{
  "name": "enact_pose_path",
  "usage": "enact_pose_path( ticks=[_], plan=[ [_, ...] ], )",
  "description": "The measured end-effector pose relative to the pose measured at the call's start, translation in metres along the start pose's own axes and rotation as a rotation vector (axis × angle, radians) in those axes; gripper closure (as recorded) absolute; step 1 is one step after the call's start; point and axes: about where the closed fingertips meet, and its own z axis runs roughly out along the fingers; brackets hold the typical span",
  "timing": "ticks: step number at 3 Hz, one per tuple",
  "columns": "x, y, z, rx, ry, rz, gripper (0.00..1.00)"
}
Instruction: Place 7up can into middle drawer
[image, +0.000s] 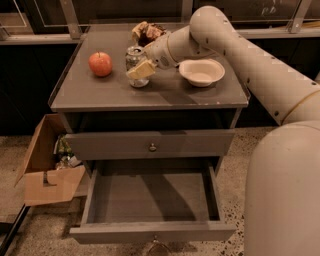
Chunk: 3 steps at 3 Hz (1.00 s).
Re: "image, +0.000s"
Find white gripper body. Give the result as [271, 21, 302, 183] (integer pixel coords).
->
[144, 34, 178, 70]

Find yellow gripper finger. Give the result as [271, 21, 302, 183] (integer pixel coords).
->
[126, 59, 156, 79]

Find silver green 7up can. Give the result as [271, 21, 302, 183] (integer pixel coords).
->
[125, 45, 149, 88]

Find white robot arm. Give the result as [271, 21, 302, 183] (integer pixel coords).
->
[127, 6, 320, 256]

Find grey drawer cabinet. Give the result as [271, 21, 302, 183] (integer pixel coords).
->
[48, 21, 251, 245]

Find brass top drawer knob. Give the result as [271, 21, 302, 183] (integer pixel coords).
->
[149, 143, 157, 152]

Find closed grey top drawer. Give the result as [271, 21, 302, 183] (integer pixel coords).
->
[66, 129, 234, 160]

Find open grey middle drawer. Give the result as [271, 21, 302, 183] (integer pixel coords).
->
[70, 159, 235, 244]

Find brown chip bag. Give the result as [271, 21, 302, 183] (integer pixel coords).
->
[132, 21, 167, 47]

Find red apple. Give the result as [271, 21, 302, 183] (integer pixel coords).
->
[88, 52, 113, 77]

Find white paper bowl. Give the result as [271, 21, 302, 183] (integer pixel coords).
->
[179, 59, 225, 88]

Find green items in box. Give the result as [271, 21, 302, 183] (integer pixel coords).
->
[53, 134, 82, 170]

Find brown cardboard box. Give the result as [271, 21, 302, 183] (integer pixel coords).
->
[15, 114, 89, 206]

